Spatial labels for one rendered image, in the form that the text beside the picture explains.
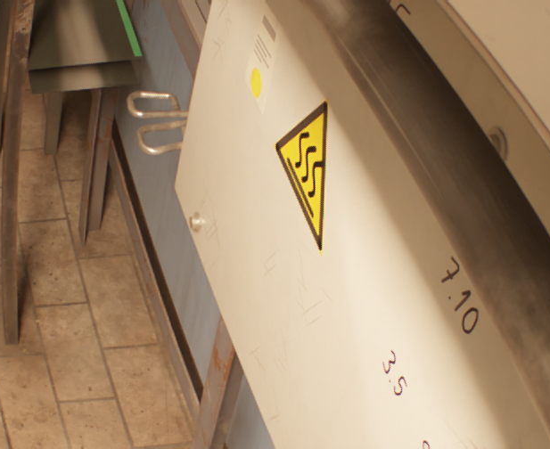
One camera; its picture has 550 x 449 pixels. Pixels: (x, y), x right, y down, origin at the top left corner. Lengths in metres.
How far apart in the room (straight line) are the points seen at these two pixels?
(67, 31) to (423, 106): 1.34
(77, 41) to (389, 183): 1.09
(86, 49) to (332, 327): 1.00
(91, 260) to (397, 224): 1.66
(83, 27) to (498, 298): 1.41
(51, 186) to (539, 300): 2.12
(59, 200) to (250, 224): 1.57
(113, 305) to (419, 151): 1.82
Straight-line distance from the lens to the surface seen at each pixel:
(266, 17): 0.72
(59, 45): 1.59
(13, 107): 1.60
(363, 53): 0.33
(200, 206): 0.88
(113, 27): 1.64
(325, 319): 0.65
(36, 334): 2.03
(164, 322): 1.77
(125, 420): 1.92
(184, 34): 1.35
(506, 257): 0.27
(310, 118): 0.65
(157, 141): 1.74
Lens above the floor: 1.56
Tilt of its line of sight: 42 degrees down
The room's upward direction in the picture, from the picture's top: 15 degrees clockwise
